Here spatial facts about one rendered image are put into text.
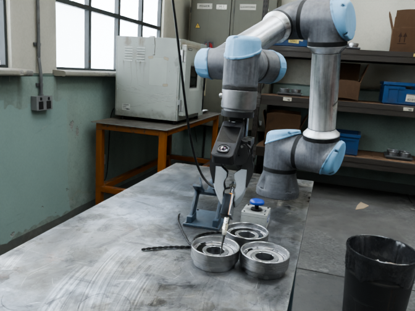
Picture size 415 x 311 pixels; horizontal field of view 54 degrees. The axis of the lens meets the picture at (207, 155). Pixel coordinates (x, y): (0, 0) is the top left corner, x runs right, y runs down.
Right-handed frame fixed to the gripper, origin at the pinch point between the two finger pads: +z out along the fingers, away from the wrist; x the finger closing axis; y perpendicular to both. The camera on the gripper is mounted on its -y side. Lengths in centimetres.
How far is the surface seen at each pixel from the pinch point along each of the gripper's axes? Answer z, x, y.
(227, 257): 9.6, -2.0, -7.4
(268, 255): 10.9, -9.8, -0.6
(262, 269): 10.7, -9.3, -7.7
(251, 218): 10.3, -3.2, 19.2
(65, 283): 13.3, 26.1, -22.4
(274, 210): 13.2, -8.0, 37.3
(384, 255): 59, -61, 128
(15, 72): -20, 144, 110
